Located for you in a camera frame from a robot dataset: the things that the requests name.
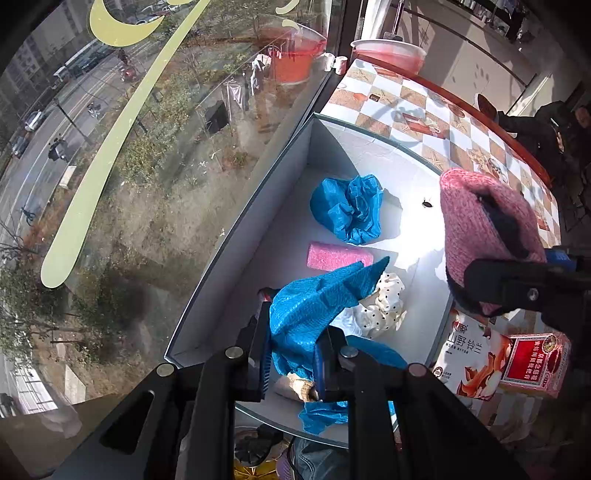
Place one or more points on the white cardboard box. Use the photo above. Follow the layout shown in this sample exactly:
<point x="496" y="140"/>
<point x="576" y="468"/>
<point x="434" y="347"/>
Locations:
<point x="369" y="157"/>

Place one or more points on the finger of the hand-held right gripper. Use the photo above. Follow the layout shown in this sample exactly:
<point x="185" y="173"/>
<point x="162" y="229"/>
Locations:
<point x="503" y="281"/>
<point x="561" y="261"/>

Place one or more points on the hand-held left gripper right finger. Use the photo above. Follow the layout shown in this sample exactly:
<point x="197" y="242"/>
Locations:
<point x="319" y="374"/>

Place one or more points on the checkered floral tablecloth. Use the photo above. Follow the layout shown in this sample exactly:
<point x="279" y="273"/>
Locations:
<point x="415" y="97"/>

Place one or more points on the pink foam sponge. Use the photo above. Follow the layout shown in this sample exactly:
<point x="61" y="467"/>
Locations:
<point x="337" y="256"/>

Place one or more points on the dark crumpled cloth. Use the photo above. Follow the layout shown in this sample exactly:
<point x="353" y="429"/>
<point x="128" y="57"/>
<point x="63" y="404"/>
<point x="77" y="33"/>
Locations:
<point x="258" y="443"/>

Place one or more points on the blue denim jeans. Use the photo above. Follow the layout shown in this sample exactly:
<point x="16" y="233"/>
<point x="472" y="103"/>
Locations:
<point x="318" y="461"/>

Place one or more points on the beige fleece cloth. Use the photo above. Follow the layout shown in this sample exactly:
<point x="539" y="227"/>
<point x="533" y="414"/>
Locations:
<point x="295" y="385"/>

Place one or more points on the long yellow window decal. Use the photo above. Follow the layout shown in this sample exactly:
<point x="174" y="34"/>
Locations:
<point x="106" y="152"/>

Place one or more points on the crescent yellow window decal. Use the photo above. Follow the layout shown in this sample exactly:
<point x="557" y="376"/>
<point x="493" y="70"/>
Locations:
<point x="115" y="32"/>

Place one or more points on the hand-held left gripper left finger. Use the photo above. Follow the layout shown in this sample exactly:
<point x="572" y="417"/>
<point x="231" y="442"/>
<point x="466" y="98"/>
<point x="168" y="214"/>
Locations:
<point x="265" y="364"/>

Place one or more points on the white flower print package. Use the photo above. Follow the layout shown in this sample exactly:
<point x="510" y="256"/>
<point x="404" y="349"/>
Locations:
<point x="461" y="350"/>

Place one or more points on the maroon knit glove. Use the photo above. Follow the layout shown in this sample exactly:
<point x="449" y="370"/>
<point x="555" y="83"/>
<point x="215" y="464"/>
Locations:
<point x="471" y="221"/>

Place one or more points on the red and pink carton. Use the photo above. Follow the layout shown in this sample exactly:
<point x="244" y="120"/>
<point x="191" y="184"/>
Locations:
<point x="531" y="360"/>

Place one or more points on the blue ruffled mesh cloth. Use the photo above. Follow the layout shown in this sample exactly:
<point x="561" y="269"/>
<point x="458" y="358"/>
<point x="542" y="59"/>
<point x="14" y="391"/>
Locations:
<point x="304" y="314"/>

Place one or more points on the red plastic basin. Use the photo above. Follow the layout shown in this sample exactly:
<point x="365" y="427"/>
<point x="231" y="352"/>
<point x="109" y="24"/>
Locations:
<point x="388" y="55"/>

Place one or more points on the gold shiny object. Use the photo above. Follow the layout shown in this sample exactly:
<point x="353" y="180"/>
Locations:
<point x="254" y="471"/>

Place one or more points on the white polka dot cloth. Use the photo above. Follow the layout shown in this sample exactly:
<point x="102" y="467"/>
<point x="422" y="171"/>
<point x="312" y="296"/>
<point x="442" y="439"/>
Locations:
<point x="383" y="304"/>

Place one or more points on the small white cup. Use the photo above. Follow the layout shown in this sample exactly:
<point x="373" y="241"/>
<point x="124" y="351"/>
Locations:
<point x="326" y="61"/>
<point x="340" y="64"/>

